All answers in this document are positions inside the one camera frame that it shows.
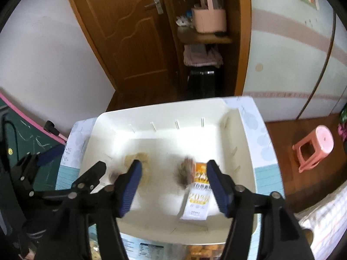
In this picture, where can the pink plastic stool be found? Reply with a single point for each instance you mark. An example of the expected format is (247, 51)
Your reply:
(320, 140)

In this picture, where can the brown nut bar packet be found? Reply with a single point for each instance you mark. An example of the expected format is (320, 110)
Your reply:
(185, 172)

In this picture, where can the green garment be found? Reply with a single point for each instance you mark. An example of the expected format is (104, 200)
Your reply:
(343, 115)

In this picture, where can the pink toy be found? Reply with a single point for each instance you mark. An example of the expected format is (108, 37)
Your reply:
(342, 131)

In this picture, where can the yellow mini cakes packet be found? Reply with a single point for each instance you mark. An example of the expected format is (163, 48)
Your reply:
(204, 252)

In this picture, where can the green pink-framed chalkboard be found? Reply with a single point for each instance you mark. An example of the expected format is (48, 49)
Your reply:
(27, 138)

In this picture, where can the wooden corner shelf unit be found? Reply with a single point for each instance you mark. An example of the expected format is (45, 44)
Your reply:
(206, 40)

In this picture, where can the brown wooden door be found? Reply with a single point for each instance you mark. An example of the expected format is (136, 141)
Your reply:
(122, 32)

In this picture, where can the black knob clamp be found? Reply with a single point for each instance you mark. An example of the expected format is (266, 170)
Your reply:
(51, 127)

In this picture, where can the folded pink cloth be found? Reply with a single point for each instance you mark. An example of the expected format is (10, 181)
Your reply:
(200, 57)

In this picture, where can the pale yellow pastry packet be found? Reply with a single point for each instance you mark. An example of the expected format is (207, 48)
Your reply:
(146, 168)

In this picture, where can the black suitcase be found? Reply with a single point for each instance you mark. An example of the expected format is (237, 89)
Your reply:
(206, 84)

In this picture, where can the orange and white snack packet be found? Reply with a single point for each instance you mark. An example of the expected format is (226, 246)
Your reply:
(196, 197)

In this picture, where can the printed blanket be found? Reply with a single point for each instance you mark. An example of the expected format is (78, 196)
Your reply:
(328, 216)

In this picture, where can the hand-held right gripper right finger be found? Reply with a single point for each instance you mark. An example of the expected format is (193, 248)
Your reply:
(219, 189)

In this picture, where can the pale floral wardrobe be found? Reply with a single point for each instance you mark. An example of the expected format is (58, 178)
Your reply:
(284, 59)

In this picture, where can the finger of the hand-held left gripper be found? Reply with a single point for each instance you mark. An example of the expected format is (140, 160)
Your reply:
(51, 154)
(92, 173)

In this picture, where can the small shelf clutter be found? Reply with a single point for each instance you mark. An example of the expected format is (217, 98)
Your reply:
(184, 20)

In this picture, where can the large white blue-label packet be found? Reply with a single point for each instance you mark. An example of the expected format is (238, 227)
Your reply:
(141, 249)

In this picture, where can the white plastic storage bin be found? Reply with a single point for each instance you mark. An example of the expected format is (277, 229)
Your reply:
(162, 146)

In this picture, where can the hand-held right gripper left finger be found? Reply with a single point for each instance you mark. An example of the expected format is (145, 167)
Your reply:
(129, 189)

